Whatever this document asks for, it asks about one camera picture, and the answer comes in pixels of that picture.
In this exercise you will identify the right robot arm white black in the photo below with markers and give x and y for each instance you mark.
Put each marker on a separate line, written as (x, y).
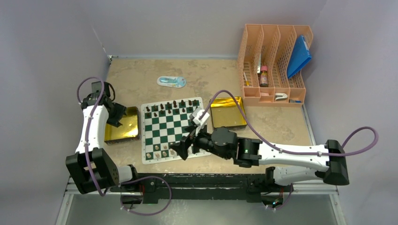
(297, 163)

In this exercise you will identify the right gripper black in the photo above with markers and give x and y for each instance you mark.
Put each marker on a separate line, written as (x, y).
(181, 147)

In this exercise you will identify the blue packaged stapler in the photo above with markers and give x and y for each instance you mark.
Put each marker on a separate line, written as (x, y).
(171, 81)

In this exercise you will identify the peach plastic file organizer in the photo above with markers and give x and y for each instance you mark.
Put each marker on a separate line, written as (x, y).
(271, 45)

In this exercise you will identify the gold tin with white pieces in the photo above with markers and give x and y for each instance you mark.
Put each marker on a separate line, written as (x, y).
(128, 131)

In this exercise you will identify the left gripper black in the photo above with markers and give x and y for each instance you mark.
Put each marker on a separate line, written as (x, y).
(120, 110)

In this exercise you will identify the yellow pen in organizer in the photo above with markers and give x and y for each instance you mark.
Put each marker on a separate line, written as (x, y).
(246, 80)

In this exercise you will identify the green white chess board mat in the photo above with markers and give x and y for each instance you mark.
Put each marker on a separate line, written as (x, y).
(167, 129)

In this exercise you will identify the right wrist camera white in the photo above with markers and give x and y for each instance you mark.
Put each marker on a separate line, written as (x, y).
(199, 118)

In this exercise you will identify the empty gold tin lid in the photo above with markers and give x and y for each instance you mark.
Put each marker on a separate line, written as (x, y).
(225, 113)

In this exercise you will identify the white stapler in organizer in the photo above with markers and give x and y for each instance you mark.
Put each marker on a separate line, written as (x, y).
(281, 96)

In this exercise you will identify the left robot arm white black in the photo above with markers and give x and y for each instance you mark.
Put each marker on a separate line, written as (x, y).
(90, 167)

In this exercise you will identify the blue folder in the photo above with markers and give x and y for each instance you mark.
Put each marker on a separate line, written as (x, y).
(300, 56)

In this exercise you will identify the small bottle pink cap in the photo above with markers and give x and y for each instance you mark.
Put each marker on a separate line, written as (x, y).
(263, 78)

